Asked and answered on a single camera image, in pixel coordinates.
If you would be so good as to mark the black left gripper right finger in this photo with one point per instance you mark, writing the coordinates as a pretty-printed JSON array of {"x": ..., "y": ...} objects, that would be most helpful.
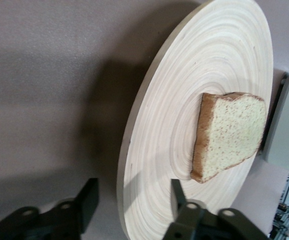
[{"x": 192, "y": 220}]

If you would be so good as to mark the slice of toast bread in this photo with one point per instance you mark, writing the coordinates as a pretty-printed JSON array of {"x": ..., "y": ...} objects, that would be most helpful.
[{"x": 229, "y": 135}]

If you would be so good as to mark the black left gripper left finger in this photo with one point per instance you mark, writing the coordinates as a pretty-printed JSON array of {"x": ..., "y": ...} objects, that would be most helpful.
[{"x": 84, "y": 202}]

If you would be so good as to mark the round light wooden plate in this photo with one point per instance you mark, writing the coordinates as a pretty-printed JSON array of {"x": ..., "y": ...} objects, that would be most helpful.
[{"x": 174, "y": 100}]

